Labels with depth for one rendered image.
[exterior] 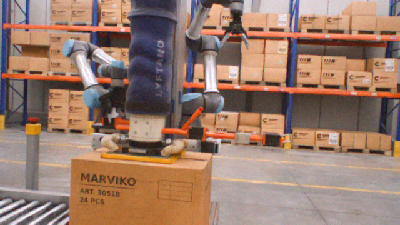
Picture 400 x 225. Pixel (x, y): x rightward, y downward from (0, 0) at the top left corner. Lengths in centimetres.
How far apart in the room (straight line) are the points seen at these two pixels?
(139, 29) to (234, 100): 848
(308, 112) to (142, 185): 894
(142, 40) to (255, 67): 726
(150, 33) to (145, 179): 65
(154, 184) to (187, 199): 16
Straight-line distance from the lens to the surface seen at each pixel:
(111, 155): 152
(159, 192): 143
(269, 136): 149
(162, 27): 152
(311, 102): 1015
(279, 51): 874
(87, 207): 157
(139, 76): 150
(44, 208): 218
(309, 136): 888
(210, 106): 201
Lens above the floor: 125
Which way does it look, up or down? 3 degrees down
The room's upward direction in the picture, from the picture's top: 3 degrees clockwise
